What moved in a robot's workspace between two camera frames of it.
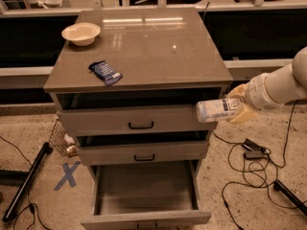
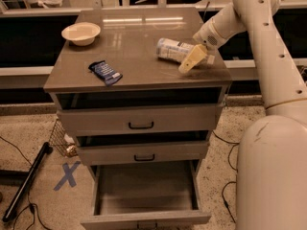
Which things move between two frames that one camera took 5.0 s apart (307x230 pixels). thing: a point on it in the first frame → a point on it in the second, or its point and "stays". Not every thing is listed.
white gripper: (258, 92) → (204, 35)
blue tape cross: (68, 174) stays
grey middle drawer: (144, 153) stays
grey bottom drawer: (147, 195) stays
